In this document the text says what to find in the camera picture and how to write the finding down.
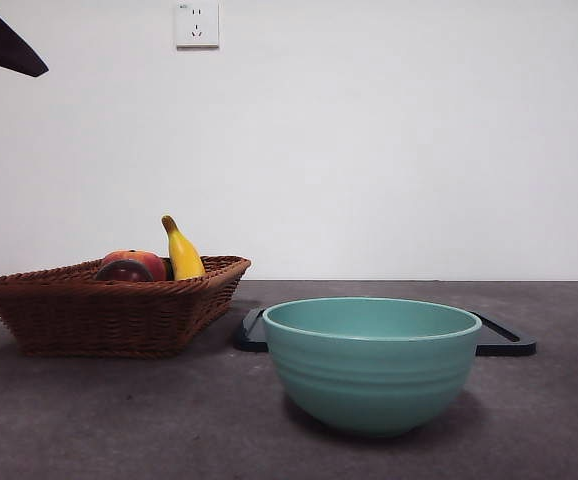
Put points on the dark red plum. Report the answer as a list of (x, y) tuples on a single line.
[(124, 273)]

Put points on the teal ribbed bowl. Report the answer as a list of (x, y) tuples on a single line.
[(374, 385)]

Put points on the red orange peach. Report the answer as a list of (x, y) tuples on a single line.
[(144, 260)]

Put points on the yellow banana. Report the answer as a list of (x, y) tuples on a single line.
[(185, 255)]

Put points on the dark green fruit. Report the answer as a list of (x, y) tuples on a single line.
[(169, 270)]

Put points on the brown wicker basket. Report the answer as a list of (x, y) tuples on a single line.
[(109, 320)]

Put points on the black rectangular tray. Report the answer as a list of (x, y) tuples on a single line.
[(249, 340)]

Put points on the white wall socket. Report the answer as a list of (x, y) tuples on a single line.
[(198, 25)]

